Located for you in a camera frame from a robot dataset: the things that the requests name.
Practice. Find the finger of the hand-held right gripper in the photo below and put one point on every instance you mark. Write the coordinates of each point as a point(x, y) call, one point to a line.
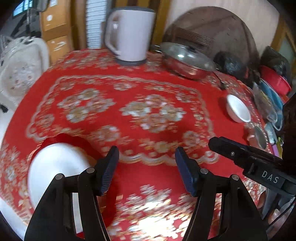
point(233, 150)

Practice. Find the white ornate chair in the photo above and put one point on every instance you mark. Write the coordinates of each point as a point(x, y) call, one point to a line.
point(20, 74)

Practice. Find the red floral tablecloth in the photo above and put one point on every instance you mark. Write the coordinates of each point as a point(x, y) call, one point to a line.
point(148, 97)

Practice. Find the black plastic bag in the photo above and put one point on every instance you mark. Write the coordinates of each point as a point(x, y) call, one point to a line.
point(231, 64)
point(274, 58)

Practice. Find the white electric kettle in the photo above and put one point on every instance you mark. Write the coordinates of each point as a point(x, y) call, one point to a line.
point(131, 34)

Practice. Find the small white bowl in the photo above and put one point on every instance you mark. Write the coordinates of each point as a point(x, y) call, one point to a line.
point(239, 109)

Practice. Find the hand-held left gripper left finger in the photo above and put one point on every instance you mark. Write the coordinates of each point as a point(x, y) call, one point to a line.
point(109, 171)

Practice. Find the large red ribbed glass plate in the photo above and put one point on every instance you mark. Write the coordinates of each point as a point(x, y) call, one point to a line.
point(76, 141)

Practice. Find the steel pot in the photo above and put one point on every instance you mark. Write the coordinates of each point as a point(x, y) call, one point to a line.
point(185, 73)

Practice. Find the white paper bowl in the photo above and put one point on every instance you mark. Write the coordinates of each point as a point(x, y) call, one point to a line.
point(57, 166)

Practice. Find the window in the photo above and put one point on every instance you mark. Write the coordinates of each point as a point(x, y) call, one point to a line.
point(20, 8)

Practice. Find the brown cardboard box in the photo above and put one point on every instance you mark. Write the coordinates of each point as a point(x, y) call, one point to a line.
point(54, 18)

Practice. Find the red plastic basin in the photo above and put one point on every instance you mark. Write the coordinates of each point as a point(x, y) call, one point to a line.
point(275, 81)

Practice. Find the glass pot lid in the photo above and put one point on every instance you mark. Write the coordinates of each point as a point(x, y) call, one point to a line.
point(185, 55)

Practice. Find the pink lidded cup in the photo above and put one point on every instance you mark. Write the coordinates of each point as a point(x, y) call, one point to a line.
point(259, 136)

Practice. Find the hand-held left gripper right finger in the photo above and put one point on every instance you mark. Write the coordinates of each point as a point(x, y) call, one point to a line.
point(186, 172)

